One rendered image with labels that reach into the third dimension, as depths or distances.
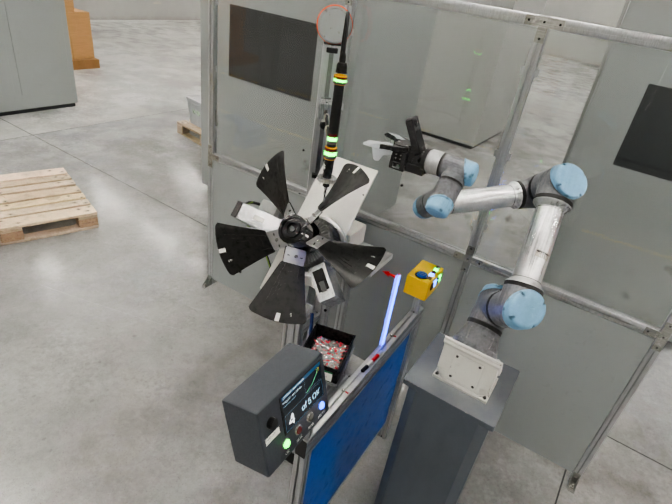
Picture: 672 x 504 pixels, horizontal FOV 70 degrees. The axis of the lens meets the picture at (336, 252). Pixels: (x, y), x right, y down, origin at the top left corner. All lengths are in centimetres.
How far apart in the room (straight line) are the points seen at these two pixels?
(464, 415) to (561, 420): 122
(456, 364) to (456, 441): 26
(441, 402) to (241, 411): 70
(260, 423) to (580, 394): 183
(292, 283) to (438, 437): 76
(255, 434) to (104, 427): 170
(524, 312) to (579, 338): 100
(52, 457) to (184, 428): 59
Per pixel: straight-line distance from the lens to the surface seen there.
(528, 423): 284
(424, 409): 168
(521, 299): 149
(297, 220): 187
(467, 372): 161
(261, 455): 120
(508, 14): 218
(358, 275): 174
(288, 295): 188
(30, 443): 283
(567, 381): 262
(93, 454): 271
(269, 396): 116
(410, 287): 201
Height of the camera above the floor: 211
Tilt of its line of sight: 31 degrees down
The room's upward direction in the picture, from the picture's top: 9 degrees clockwise
